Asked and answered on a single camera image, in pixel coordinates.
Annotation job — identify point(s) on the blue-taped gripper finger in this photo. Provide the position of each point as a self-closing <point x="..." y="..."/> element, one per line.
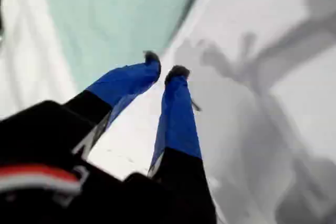
<point x="131" y="77"/>
<point x="178" y="129"/>

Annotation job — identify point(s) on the pale green T-shirt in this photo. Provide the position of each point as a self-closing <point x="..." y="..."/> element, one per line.
<point x="113" y="14"/>

